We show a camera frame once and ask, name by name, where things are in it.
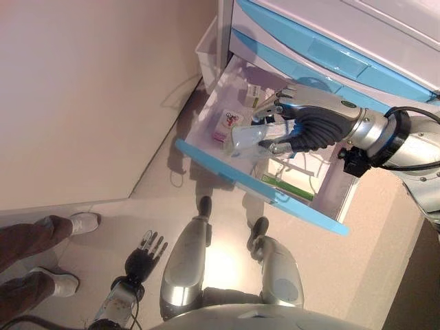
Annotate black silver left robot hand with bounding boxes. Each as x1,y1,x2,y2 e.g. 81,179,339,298
123,229,170,287

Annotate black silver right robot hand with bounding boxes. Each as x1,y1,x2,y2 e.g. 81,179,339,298
252,83,365,155

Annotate white drawer blue handle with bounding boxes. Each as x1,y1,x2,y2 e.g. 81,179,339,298
174,54,361,239
228,27,428,115
233,0,440,103

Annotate small white medicine box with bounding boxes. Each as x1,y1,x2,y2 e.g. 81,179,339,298
243,84,263,109

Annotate green white medicine box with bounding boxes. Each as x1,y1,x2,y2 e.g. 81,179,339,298
260,164,316,204

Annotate silver left robot leg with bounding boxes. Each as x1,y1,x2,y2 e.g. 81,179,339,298
159,195,215,321

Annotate white sneaker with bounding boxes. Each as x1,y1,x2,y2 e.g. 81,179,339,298
67,211,102,237
28,266,80,298

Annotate pink box red print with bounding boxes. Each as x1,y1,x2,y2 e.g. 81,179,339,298
212,108,246,143

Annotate person leg brown trousers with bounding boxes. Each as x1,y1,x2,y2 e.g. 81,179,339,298
0,274,56,321
0,214,76,273

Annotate white medical cart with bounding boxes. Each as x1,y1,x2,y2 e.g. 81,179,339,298
194,0,440,225

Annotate grey robot torso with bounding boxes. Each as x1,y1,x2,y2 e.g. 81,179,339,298
150,301,359,330

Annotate clear white side bin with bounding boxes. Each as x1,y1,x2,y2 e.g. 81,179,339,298
194,14,221,96

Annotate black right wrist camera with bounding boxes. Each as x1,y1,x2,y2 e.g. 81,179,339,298
338,145,375,179

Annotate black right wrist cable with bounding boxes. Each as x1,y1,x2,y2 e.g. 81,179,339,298
384,105,440,173

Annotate thin white floor cable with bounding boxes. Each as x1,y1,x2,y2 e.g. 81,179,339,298
160,73,204,189

